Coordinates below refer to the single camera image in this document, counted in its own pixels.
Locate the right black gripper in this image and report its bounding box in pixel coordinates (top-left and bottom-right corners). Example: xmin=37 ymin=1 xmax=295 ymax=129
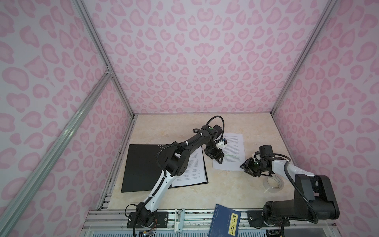
xmin=239 ymin=158 xmax=269 ymax=179

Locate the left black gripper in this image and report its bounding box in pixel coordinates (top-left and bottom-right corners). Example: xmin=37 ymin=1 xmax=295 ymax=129
xmin=205 ymin=142 xmax=226 ymax=164

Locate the printed paper sheet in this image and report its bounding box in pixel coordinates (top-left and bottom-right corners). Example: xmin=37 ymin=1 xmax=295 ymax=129
xmin=171 ymin=147 xmax=208 ymax=188
xmin=212 ymin=133 xmax=246 ymax=171

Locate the white black file folder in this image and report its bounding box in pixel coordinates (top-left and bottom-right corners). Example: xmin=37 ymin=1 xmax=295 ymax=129
xmin=121 ymin=144 xmax=209 ymax=193

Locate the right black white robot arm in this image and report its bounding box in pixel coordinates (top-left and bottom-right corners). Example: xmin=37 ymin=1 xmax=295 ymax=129
xmin=240 ymin=145 xmax=340 ymax=229

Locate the clear tape roll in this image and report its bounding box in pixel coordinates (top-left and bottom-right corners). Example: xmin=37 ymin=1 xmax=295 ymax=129
xmin=263 ymin=175 xmax=284 ymax=193

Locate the blue book yellow label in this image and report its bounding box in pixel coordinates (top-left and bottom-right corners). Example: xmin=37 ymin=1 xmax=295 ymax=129
xmin=208 ymin=204 xmax=241 ymax=237

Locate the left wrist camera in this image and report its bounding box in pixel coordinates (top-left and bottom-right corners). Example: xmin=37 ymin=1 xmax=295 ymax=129
xmin=216 ymin=138 xmax=228 ymax=149

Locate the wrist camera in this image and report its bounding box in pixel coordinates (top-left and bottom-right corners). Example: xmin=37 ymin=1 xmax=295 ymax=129
xmin=216 ymin=138 xmax=228 ymax=149
xmin=254 ymin=151 xmax=261 ymax=162

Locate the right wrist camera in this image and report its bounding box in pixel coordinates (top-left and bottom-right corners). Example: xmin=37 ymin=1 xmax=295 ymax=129
xmin=254 ymin=151 xmax=261 ymax=162

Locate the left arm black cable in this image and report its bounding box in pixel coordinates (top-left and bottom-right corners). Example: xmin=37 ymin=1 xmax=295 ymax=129
xmin=124 ymin=115 xmax=226 ymax=237

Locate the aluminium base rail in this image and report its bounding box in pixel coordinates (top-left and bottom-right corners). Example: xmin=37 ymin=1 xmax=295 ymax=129
xmin=80 ymin=209 xmax=341 ymax=237

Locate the right aluminium corner post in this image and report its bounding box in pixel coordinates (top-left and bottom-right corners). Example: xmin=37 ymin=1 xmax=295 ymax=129
xmin=270 ymin=0 xmax=340 ymax=117

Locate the aluminium corner post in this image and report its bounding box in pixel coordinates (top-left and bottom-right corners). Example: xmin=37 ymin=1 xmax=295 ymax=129
xmin=72 ymin=0 xmax=135 ymax=118
xmin=270 ymin=0 xmax=340 ymax=117

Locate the left aluminium corner post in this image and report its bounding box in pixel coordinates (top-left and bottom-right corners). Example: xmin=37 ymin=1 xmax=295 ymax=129
xmin=72 ymin=0 xmax=135 ymax=118

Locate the aluminium diagonal frame bar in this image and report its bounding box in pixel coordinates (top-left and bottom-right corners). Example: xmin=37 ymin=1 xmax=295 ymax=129
xmin=1 ymin=72 xmax=113 ymax=237

